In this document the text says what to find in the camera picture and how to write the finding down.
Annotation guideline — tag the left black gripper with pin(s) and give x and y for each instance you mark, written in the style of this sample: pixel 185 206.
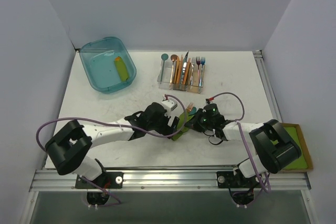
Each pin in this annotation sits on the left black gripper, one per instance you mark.
pixel 172 125

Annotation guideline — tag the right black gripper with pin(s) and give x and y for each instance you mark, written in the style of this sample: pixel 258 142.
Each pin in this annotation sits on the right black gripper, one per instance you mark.
pixel 196 120

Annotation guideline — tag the teal spoon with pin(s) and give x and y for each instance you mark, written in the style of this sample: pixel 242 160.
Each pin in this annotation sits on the teal spoon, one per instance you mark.
pixel 193 111
pixel 164 58

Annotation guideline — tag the copper fork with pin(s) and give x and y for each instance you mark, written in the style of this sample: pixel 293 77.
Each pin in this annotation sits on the copper fork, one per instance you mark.
pixel 189 107

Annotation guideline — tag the green paper napkin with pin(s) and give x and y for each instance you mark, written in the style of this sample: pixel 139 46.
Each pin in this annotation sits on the green paper napkin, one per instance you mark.
pixel 179 126

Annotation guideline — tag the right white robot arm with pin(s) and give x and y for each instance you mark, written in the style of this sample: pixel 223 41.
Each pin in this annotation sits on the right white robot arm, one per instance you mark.
pixel 274 148

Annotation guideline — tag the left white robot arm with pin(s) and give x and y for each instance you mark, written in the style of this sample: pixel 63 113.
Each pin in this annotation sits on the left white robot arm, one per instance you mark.
pixel 69 147

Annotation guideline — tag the rolled green napkin bundle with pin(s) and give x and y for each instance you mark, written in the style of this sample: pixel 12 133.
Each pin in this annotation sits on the rolled green napkin bundle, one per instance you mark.
pixel 121 69

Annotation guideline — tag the cardboard napkin tray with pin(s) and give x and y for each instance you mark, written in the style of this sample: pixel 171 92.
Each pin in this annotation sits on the cardboard napkin tray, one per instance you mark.
pixel 304 147

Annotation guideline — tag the green napkin stack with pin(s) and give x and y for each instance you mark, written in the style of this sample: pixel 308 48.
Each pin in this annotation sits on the green napkin stack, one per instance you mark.
pixel 300 164

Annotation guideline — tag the clear cutlery organizer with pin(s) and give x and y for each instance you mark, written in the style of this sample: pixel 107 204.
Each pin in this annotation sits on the clear cutlery organizer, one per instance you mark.
pixel 189 84

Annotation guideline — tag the blue iridescent fork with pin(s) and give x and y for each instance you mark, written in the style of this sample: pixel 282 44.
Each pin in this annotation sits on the blue iridescent fork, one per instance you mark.
pixel 202 70

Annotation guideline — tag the black knife in organizer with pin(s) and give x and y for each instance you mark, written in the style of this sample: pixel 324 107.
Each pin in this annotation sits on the black knife in organizer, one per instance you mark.
pixel 186 65

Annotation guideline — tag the teal spoon in organizer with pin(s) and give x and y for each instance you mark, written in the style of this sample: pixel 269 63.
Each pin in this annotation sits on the teal spoon in organizer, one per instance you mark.
pixel 164 58

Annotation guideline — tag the copper spoon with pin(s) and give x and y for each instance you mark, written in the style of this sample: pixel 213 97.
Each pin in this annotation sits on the copper spoon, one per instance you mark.
pixel 174 58

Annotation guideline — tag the teal plastic bin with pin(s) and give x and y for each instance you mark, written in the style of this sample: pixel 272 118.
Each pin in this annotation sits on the teal plastic bin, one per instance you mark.
pixel 98 61

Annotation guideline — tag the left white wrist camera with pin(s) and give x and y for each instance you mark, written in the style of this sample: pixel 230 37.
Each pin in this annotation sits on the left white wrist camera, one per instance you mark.
pixel 169 106

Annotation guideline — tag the right side aluminium rail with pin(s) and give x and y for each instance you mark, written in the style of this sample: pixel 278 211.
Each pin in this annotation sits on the right side aluminium rail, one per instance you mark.
pixel 267 85

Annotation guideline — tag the aluminium frame rail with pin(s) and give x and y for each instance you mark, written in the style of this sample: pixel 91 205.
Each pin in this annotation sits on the aluminium frame rail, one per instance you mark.
pixel 159 179

